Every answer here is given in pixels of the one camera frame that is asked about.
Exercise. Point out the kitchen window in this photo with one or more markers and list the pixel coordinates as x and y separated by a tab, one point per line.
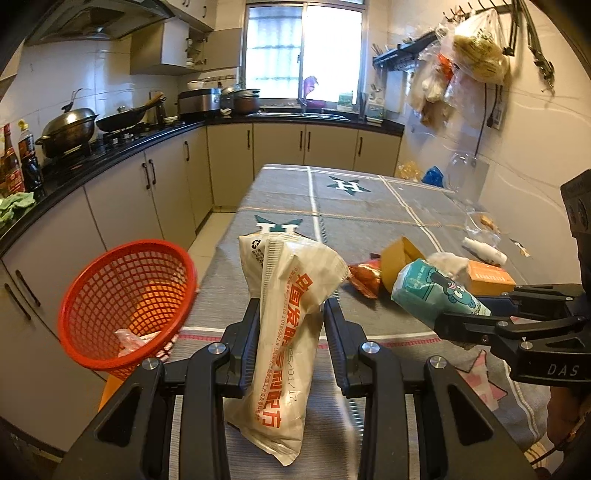
277	50

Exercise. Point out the blue plastic bag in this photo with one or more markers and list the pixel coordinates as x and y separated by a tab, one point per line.
433	177

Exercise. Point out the green bear tissue packet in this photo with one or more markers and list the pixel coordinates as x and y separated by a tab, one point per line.
425	290

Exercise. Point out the lidded steel wok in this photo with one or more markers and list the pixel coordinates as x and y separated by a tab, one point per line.
67	131

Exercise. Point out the green cloth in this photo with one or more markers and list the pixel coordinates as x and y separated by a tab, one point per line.
16	207

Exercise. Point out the red plastic basket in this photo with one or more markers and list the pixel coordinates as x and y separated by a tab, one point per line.
92	314

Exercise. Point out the white packet orange print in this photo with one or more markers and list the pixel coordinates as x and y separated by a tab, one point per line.
286	323

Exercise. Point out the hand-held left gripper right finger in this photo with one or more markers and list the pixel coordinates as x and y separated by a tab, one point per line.
334	332

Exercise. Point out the black wok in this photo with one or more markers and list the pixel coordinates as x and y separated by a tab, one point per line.
120	121

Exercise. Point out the clear plastic pitcher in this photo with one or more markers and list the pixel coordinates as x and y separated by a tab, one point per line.
468	180

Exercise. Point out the steel range hood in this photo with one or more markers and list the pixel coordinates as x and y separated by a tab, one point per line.
92	21

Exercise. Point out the black gas stove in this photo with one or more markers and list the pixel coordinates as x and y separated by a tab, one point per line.
134	136

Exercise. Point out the black kitchen countertop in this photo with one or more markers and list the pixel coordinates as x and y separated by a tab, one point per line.
69	182

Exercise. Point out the orange peel scraps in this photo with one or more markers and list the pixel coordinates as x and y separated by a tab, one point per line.
489	222

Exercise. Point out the beige kitchen cabinets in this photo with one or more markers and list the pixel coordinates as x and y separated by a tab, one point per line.
120	198

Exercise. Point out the steel rice cooker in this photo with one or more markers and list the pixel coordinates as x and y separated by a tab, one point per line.
198	102

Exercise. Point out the dark cooking pot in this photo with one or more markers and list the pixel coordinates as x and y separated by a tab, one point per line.
245	102

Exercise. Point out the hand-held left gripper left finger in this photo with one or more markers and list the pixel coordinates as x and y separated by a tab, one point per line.
251	323

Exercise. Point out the person's right forearm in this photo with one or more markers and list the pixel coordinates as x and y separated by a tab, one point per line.
570	424

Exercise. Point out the black wall rack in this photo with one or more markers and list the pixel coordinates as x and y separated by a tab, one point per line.
401	53

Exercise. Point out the white spray bottle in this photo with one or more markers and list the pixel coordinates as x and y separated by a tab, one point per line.
485	251

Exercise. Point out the dark soy sauce bottle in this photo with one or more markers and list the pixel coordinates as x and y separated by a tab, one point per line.
31	166

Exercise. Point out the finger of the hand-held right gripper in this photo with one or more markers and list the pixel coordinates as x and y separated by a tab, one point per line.
471	327
545	300

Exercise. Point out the yellow plastic bag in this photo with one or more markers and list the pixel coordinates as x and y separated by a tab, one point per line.
408	171

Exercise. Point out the orange cardboard box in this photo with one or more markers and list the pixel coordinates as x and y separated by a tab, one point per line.
397	258
489	279

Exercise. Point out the red label sauce bottle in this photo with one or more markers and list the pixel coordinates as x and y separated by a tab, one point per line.
10	170

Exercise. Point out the crumpled clear plastic wrapper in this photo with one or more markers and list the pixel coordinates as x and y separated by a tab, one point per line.
134	344

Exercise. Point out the beige wall cabinet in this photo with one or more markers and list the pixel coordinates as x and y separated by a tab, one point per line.
171	50

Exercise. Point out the black wall hook rail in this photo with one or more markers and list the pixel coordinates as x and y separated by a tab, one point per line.
480	7

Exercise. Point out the pink plastic bag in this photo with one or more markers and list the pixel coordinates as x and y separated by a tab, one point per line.
310	86

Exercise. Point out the orange snack bag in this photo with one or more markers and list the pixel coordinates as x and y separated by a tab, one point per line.
367	279

